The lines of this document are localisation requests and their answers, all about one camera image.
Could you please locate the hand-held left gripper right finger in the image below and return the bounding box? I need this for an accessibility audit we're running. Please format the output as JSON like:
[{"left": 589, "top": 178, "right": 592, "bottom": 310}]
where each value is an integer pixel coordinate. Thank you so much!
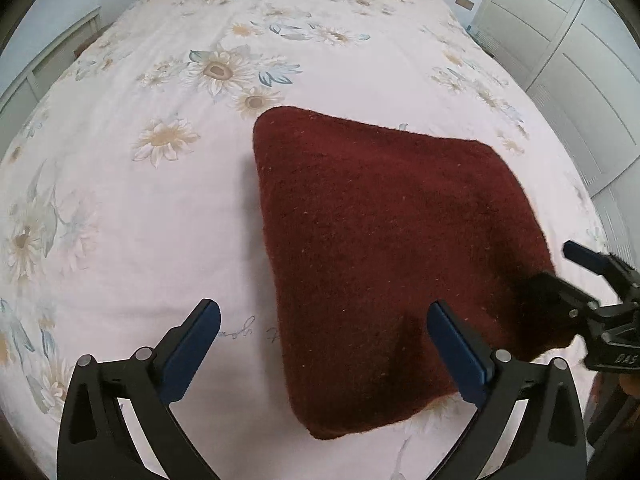
[{"left": 426, "top": 300, "right": 588, "bottom": 480}]

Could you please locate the white low cabinet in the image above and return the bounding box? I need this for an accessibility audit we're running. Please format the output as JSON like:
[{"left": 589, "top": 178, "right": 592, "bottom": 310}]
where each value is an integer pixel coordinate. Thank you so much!
[{"left": 0, "top": 7, "right": 103, "bottom": 126}]

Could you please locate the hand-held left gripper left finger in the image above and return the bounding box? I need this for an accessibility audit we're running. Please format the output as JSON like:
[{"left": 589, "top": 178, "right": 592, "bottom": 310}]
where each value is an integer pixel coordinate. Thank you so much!
[{"left": 56, "top": 298, "right": 222, "bottom": 480}]

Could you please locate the person's right forearm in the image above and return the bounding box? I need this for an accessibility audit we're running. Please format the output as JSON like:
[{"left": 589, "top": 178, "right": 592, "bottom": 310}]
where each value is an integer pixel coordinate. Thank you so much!
[{"left": 585, "top": 371, "right": 640, "bottom": 466}]

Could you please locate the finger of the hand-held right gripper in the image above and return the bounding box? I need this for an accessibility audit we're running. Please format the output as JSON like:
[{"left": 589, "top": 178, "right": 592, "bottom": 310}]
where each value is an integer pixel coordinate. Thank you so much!
[
  {"left": 526, "top": 272, "right": 601, "bottom": 322},
  {"left": 562, "top": 241, "right": 617, "bottom": 275}
]

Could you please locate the pink floral bed sheet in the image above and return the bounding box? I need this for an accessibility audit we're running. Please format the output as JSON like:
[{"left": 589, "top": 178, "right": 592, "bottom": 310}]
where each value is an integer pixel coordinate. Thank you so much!
[{"left": 0, "top": 0, "right": 613, "bottom": 480}]

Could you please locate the dark red knit sweater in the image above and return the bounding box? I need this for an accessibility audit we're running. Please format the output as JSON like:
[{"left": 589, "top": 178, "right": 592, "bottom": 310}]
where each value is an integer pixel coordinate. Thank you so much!
[{"left": 251, "top": 106, "right": 576, "bottom": 441}]

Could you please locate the white panelled wardrobe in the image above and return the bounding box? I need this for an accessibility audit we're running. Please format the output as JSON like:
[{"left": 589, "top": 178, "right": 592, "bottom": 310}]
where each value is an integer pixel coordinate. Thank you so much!
[{"left": 470, "top": 0, "right": 640, "bottom": 281}]

